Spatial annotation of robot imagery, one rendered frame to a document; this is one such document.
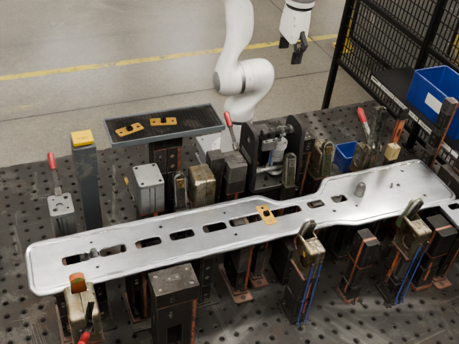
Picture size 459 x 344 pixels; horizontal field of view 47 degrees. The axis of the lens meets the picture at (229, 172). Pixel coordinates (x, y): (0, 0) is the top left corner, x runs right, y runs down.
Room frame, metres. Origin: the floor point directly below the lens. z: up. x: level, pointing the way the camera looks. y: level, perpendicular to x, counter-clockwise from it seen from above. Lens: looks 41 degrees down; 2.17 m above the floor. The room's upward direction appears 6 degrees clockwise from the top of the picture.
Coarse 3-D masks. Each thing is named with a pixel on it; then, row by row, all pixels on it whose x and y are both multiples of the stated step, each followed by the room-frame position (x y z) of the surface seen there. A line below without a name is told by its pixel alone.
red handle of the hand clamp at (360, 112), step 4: (360, 108) 1.62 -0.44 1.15; (360, 112) 1.60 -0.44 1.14; (360, 116) 1.59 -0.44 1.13; (364, 116) 1.59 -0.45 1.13; (360, 120) 1.59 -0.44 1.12; (364, 120) 1.58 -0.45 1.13; (364, 124) 1.57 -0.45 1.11; (364, 128) 1.56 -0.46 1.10; (368, 128) 1.56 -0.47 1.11; (368, 132) 1.54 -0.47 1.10; (368, 136) 1.53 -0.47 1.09; (372, 148) 1.50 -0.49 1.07
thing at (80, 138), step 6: (72, 132) 1.29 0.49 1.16; (78, 132) 1.30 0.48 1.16; (84, 132) 1.30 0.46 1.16; (90, 132) 1.30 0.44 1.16; (72, 138) 1.27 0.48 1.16; (78, 138) 1.27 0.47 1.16; (84, 138) 1.27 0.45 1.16; (90, 138) 1.27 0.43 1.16; (78, 144) 1.24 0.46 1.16; (84, 144) 1.25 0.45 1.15
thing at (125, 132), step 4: (132, 124) 1.36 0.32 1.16; (136, 124) 1.36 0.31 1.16; (140, 124) 1.37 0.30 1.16; (120, 128) 1.33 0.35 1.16; (124, 128) 1.34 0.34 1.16; (128, 128) 1.33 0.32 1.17; (132, 128) 1.33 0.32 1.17; (136, 128) 1.34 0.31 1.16; (140, 128) 1.34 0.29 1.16; (116, 132) 1.31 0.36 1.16; (124, 132) 1.32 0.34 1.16; (128, 132) 1.32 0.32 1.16; (132, 132) 1.32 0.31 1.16; (120, 136) 1.30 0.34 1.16
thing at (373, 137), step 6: (378, 108) 1.52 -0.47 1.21; (384, 108) 1.53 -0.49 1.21; (378, 114) 1.51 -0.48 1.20; (384, 114) 1.49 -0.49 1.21; (372, 120) 1.52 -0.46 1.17; (378, 120) 1.52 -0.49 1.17; (384, 120) 1.52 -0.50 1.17; (372, 126) 1.51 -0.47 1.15; (378, 126) 1.52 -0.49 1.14; (372, 132) 1.50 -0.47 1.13; (378, 132) 1.52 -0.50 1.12; (372, 138) 1.50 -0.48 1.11; (378, 138) 1.51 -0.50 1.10; (372, 144) 1.49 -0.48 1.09; (378, 144) 1.51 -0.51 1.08
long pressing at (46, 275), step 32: (416, 160) 1.53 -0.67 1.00; (320, 192) 1.31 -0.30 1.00; (352, 192) 1.33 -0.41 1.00; (384, 192) 1.35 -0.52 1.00; (416, 192) 1.36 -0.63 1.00; (448, 192) 1.38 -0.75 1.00; (128, 224) 1.08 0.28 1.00; (160, 224) 1.10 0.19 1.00; (192, 224) 1.11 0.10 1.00; (256, 224) 1.14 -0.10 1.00; (288, 224) 1.15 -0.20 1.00; (320, 224) 1.17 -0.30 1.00; (352, 224) 1.19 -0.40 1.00; (32, 256) 0.93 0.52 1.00; (64, 256) 0.94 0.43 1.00; (128, 256) 0.96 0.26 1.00; (160, 256) 0.98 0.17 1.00; (192, 256) 0.99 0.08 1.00; (32, 288) 0.83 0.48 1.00
